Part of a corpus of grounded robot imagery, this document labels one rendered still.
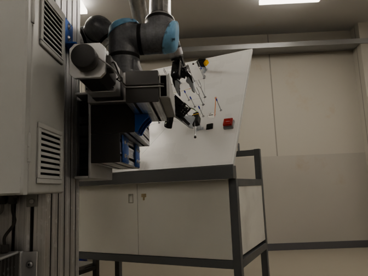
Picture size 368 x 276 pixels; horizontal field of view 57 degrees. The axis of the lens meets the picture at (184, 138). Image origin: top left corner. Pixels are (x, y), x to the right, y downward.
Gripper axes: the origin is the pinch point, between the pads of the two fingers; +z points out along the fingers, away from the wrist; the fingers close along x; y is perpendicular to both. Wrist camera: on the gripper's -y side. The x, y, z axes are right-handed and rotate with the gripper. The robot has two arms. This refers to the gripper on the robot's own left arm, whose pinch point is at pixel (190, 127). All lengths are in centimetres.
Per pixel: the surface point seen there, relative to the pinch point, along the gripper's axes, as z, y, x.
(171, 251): 31, -58, -10
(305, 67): 169, 181, 168
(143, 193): 8.8, -44.1, 13.2
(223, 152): 16.5, -0.4, -14.3
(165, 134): 3.5, -9.4, 26.4
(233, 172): 19.7, -6.5, -26.1
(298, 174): 225, 64, 128
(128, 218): 12, -61, 16
